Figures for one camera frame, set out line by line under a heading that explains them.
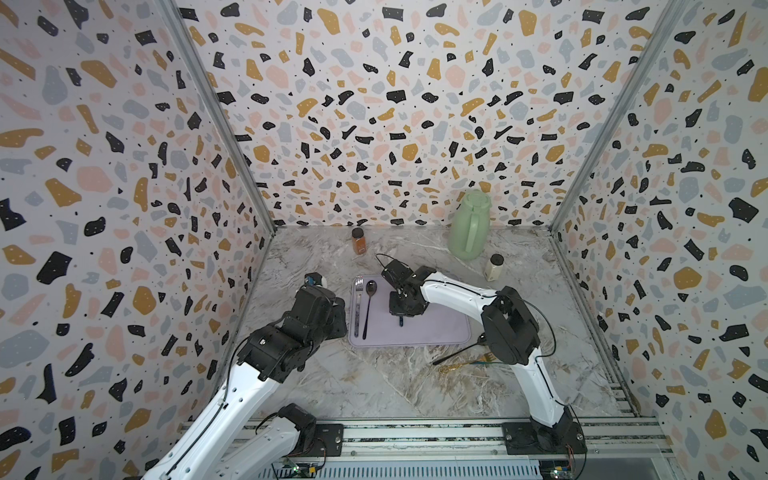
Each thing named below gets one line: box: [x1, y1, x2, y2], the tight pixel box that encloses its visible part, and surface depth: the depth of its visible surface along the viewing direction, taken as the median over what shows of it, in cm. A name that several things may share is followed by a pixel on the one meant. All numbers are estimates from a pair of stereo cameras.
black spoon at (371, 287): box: [362, 280, 378, 340], surface depth 104 cm
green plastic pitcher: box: [447, 189, 493, 260], surface depth 101 cm
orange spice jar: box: [352, 227, 367, 255], surface depth 112 cm
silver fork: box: [354, 278, 364, 338], surface depth 105 cm
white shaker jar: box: [484, 253, 505, 282], surface depth 102 cm
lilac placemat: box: [348, 274, 472, 347], surface depth 94 cm
